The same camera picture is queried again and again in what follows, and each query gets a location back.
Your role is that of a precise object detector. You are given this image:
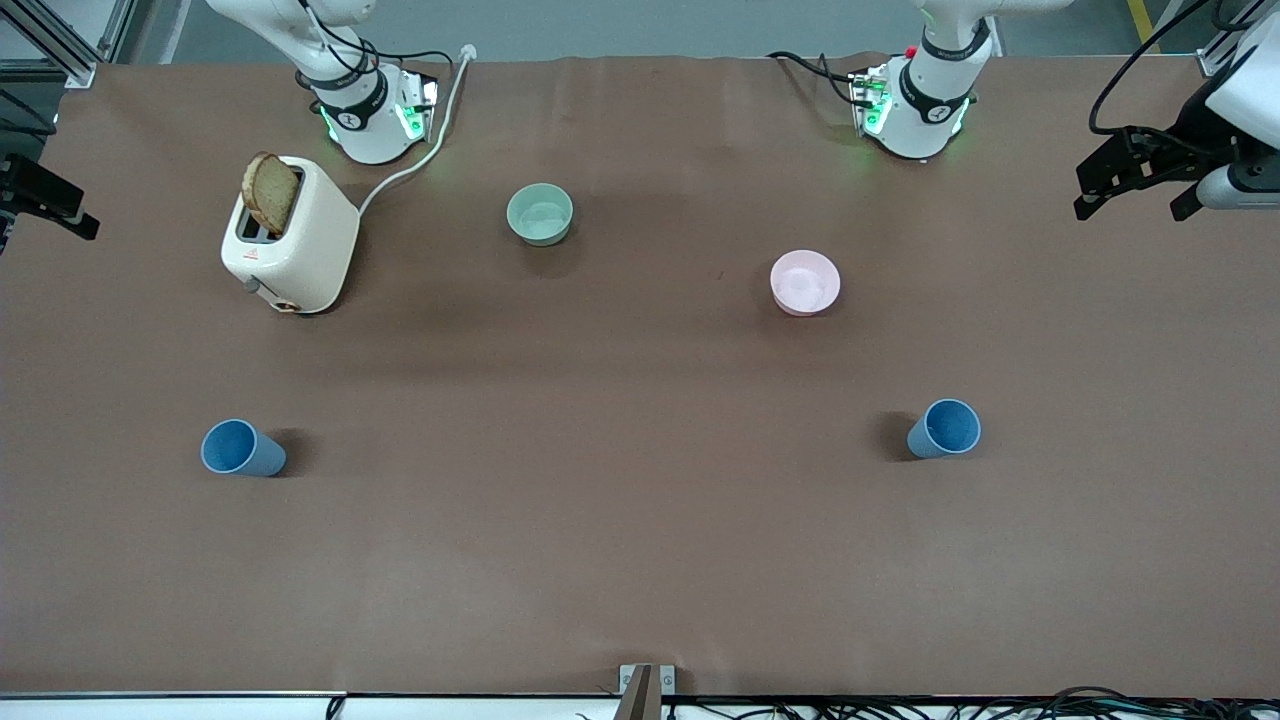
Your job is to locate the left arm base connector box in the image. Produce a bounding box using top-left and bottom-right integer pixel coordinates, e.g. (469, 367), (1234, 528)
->
(848, 64), (893, 139)

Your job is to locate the brown bread slice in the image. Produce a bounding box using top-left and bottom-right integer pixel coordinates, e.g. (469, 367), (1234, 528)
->
(241, 151), (301, 237)

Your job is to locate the black base cable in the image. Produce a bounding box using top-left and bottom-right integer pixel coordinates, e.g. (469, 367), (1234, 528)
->
(766, 50), (863, 107)

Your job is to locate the blue plastic cup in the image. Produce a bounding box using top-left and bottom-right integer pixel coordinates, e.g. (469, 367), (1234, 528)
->
(201, 419), (288, 478)
(906, 398), (983, 461)

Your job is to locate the cream white toaster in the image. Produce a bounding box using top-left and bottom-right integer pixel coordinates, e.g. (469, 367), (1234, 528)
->
(220, 155), (361, 316)

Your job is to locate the mint green bowl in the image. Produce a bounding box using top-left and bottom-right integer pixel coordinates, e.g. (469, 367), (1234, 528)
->
(505, 183), (575, 247)

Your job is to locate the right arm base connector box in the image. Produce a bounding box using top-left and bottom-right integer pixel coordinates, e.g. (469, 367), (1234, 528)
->
(396, 68), (441, 144)

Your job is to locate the white toaster power cord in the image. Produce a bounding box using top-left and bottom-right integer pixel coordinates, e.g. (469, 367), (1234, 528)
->
(357, 44), (478, 217)

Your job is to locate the aluminium frame profile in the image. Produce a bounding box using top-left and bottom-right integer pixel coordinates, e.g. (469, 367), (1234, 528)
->
(1198, 0), (1280, 78)
(0, 0), (136, 91)

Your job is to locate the pink bowl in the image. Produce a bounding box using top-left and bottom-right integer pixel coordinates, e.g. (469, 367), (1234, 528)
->
(769, 249), (842, 318)

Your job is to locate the metal table edge bracket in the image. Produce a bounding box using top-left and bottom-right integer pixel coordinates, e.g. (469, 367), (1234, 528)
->
(617, 663), (678, 720)

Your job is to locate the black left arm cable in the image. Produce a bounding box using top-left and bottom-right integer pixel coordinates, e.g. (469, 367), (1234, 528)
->
(1088, 0), (1216, 138)

